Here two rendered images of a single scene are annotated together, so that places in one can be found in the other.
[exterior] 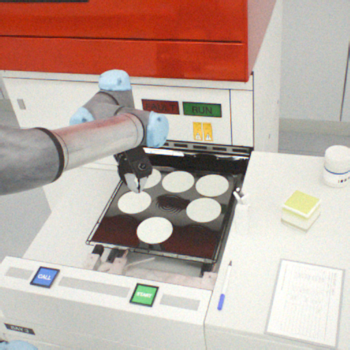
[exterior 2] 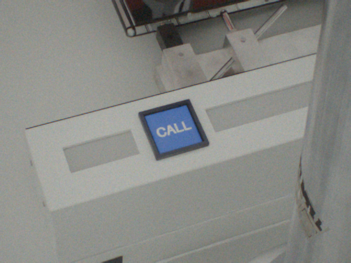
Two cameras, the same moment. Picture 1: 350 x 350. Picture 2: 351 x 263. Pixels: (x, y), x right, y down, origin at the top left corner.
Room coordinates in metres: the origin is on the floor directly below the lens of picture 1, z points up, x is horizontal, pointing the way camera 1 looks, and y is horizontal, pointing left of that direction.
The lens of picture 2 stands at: (0.57, 0.63, 1.56)
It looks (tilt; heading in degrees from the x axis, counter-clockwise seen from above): 58 degrees down; 310
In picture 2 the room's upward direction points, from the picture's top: 9 degrees clockwise
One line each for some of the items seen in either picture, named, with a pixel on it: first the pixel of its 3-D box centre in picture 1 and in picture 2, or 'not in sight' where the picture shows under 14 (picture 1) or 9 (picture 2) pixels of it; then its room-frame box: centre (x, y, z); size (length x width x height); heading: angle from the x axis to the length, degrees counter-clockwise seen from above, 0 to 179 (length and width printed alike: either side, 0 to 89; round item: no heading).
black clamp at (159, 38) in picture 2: (97, 251); (169, 39); (0.94, 0.24, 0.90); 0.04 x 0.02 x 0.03; 159
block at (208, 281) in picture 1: (208, 288); not in sight; (0.77, -0.04, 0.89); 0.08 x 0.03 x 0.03; 159
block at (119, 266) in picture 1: (117, 273); (249, 62); (0.86, 0.18, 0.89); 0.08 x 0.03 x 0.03; 159
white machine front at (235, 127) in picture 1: (126, 123); not in sight; (1.36, 0.13, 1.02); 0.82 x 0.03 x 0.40; 69
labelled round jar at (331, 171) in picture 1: (337, 167); not in sight; (1.02, -0.44, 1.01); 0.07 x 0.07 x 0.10
